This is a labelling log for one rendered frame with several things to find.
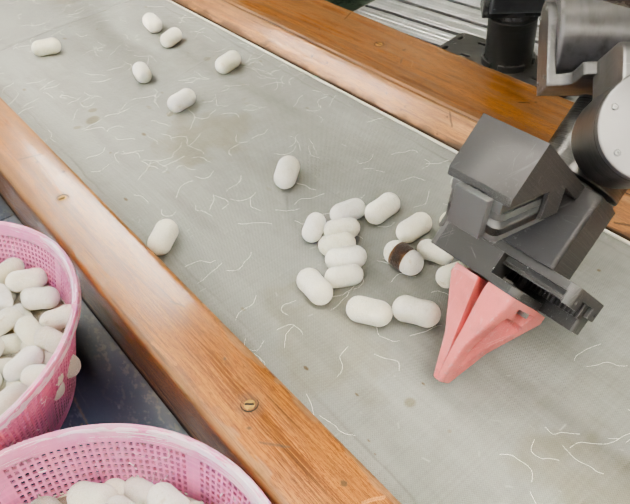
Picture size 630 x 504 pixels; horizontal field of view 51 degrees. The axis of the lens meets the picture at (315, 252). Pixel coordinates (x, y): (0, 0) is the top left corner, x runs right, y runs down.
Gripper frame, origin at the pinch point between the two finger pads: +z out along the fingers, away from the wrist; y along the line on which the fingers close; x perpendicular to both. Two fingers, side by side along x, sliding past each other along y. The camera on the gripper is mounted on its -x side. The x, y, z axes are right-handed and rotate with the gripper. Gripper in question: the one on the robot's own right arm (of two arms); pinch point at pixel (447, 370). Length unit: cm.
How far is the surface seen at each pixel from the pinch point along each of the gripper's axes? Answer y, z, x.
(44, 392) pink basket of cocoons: -18.4, 17.1, -13.2
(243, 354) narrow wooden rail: -10.0, 6.9, -6.8
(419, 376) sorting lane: -1.8, 1.7, 0.8
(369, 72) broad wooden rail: -32.9, -18.2, 14.6
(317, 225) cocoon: -17.7, -2.4, 2.1
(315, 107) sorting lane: -34.7, -11.7, 12.1
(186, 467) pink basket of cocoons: -6.3, 13.4, -10.3
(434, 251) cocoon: -8.7, -5.9, 5.3
